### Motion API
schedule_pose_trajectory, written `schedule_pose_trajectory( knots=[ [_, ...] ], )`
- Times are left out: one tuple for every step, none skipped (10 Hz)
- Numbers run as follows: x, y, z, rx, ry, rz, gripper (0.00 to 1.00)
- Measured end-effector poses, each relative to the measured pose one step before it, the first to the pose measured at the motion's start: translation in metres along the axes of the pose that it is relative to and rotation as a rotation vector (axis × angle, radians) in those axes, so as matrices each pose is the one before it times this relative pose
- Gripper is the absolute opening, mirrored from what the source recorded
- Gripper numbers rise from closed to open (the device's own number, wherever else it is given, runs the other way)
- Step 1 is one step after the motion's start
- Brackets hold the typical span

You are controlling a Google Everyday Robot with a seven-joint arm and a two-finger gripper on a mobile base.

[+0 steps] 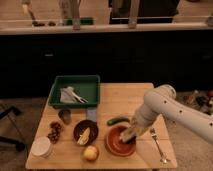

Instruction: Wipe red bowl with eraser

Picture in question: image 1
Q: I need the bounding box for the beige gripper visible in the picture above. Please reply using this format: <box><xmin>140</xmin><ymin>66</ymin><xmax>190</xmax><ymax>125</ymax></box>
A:
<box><xmin>123</xmin><ymin>118</ymin><xmax>147</xmax><ymax>141</ymax></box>

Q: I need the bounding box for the red bowl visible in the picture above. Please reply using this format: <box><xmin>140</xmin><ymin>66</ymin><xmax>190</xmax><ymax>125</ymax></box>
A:
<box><xmin>104</xmin><ymin>125</ymin><xmax>136</xmax><ymax>157</ymax></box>

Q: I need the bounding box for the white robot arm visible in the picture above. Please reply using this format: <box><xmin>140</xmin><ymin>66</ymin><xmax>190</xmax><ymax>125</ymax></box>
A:
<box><xmin>120</xmin><ymin>84</ymin><xmax>213</xmax><ymax>144</ymax></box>

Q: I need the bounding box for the dark brown bowl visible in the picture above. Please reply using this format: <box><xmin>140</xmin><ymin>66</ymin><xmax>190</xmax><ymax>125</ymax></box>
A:
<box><xmin>73</xmin><ymin>120</ymin><xmax>99</xmax><ymax>146</ymax></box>

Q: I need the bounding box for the green cucumber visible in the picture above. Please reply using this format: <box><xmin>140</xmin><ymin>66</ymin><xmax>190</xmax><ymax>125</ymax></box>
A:
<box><xmin>107</xmin><ymin>117</ymin><xmax>130</xmax><ymax>126</ymax></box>

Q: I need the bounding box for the silver fork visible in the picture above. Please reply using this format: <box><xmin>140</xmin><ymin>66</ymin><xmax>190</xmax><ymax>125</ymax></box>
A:
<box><xmin>150</xmin><ymin>128</ymin><xmax>170</xmax><ymax>164</ymax></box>

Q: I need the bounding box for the grey blue sponge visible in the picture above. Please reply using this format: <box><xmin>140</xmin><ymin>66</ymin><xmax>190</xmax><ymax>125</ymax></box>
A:
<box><xmin>86</xmin><ymin>107</ymin><xmax>97</xmax><ymax>122</ymax></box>

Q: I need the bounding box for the yellow apple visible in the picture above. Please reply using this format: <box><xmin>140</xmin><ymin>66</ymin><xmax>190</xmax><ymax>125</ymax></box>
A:
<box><xmin>83</xmin><ymin>146</ymin><xmax>99</xmax><ymax>161</ymax></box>

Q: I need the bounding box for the banana slice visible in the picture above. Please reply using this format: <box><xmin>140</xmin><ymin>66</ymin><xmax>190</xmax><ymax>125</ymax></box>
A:
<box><xmin>77</xmin><ymin>128</ymin><xmax>90</xmax><ymax>145</ymax></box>

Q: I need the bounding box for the white plastic fork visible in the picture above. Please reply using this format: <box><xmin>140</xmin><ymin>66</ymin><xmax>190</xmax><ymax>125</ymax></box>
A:
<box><xmin>68</xmin><ymin>86</ymin><xmax>88</xmax><ymax>103</ymax></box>

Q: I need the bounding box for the green plastic tray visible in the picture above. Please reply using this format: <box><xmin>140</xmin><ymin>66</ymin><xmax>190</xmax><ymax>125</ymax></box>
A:
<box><xmin>48</xmin><ymin>75</ymin><xmax>100</xmax><ymax>109</ymax></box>

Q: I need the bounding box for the clutter pile on floor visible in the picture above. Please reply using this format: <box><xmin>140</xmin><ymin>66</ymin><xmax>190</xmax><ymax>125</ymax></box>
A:
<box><xmin>183</xmin><ymin>90</ymin><xmax>213</xmax><ymax>117</ymax></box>

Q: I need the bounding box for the small metal cup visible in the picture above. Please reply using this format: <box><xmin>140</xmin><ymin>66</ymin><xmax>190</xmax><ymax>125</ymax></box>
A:
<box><xmin>58</xmin><ymin>109</ymin><xmax>71</xmax><ymax>125</ymax></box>

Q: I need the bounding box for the grey cloth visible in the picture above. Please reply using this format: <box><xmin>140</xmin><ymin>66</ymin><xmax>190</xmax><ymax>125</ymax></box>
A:
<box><xmin>60</xmin><ymin>88</ymin><xmax>76</xmax><ymax>103</ymax></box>

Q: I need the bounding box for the black chair base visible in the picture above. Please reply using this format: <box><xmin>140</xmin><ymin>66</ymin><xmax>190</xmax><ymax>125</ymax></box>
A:
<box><xmin>0</xmin><ymin>105</ymin><xmax>26</xmax><ymax>152</ymax></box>

